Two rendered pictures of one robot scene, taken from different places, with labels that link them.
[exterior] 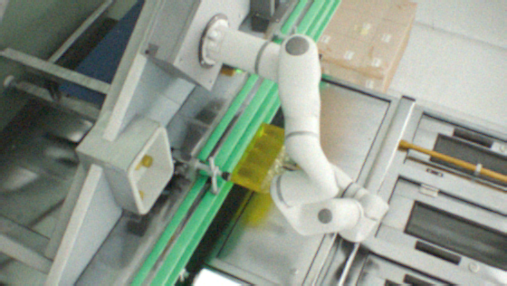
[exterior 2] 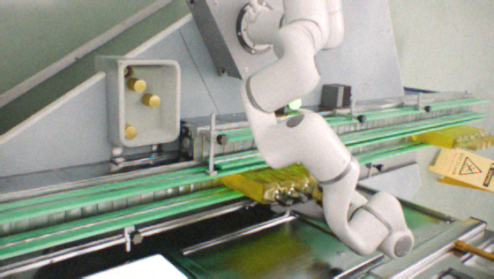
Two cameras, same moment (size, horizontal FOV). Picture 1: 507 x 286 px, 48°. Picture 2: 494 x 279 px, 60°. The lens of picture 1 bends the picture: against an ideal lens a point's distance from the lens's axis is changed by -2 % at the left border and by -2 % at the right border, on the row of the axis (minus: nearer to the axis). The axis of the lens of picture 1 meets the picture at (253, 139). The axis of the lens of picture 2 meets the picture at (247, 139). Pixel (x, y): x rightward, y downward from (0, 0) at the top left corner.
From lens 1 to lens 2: 1.17 m
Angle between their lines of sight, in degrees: 42
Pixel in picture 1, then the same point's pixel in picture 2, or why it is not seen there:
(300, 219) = (265, 131)
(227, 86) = not seen: hidden behind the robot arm
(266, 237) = (249, 256)
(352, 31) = not seen: outside the picture
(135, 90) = (170, 33)
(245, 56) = (274, 16)
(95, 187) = (89, 86)
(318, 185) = (289, 52)
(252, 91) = not seen: hidden behind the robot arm
